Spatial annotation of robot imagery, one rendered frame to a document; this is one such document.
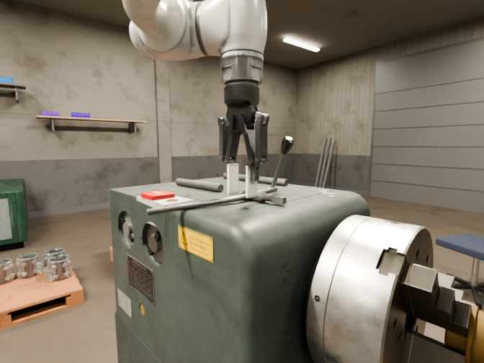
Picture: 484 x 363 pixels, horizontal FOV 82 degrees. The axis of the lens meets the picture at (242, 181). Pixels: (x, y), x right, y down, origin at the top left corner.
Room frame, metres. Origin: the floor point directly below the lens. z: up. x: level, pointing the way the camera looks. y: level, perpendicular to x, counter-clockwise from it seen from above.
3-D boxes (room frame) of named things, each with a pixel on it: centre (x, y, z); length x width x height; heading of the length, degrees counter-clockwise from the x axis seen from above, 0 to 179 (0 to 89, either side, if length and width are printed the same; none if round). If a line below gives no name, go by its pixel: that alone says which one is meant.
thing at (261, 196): (0.61, -0.05, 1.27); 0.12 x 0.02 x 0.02; 47
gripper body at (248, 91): (0.60, 0.00, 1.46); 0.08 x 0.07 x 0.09; 45
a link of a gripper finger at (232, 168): (0.62, 0.02, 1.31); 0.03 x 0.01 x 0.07; 135
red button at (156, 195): (0.66, 0.20, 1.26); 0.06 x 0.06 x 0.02; 45
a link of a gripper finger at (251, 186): (0.58, -0.02, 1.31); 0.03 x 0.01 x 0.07; 135
